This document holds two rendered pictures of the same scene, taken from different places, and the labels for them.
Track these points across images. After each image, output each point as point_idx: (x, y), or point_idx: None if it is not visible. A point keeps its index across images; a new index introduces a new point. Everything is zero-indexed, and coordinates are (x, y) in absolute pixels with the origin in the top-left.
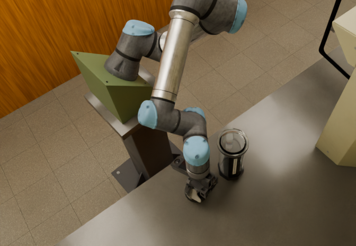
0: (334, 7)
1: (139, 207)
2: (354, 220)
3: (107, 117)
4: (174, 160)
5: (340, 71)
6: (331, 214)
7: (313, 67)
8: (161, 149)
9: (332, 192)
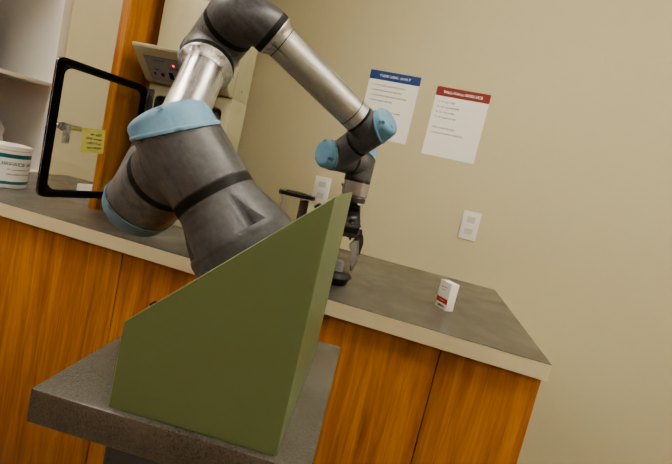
0: (56, 106)
1: (405, 312)
2: None
3: (325, 378)
4: (351, 225)
5: (89, 194)
6: None
7: (58, 217)
8: None
9: None
